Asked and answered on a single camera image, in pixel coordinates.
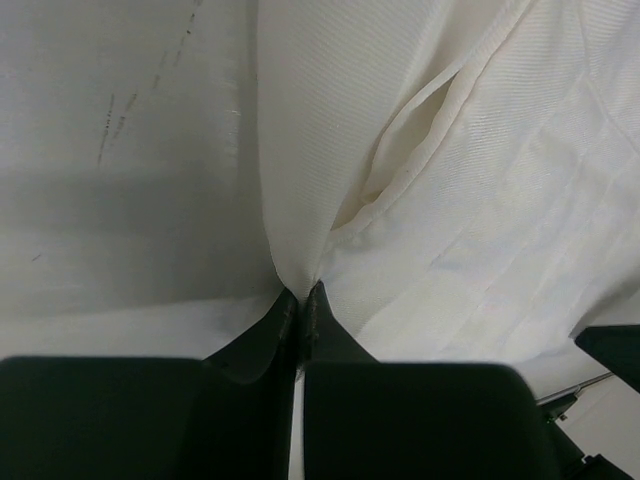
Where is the white pleated skirt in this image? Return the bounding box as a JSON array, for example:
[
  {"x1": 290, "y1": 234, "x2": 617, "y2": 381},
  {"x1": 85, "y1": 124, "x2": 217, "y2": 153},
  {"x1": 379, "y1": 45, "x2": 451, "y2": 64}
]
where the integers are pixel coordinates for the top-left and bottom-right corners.
[{"x1": 254, "y1": 1, "x2": 639, "y2": 363}]

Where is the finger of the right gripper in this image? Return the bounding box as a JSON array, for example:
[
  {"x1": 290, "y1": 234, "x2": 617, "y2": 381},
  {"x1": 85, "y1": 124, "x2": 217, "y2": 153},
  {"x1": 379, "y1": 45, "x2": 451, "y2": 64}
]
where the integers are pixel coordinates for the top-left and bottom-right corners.
[{"x1": 575, "y1": 325, "x2": 640, "y2": 393}]

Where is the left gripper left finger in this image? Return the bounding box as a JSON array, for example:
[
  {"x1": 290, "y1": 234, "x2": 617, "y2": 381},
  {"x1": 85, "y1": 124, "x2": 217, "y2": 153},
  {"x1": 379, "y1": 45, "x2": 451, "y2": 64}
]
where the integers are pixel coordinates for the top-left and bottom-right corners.
[{"x1": 1, "y1": 291, "x2": 297, "y2": 479}]

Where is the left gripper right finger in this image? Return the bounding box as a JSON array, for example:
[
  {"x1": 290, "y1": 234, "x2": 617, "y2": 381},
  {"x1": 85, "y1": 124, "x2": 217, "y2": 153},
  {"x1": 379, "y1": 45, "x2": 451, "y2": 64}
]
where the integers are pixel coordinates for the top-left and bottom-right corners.
[{"x1": 302, "y1": 283, "x2": 555, "y2": 479}]

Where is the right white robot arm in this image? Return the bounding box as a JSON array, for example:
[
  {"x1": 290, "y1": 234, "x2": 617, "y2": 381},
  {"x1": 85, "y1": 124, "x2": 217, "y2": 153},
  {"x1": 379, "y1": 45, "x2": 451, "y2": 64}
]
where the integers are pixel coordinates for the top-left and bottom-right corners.
[{"x1": 540, "y1": 325, "x2": 639, "y2": 479}]

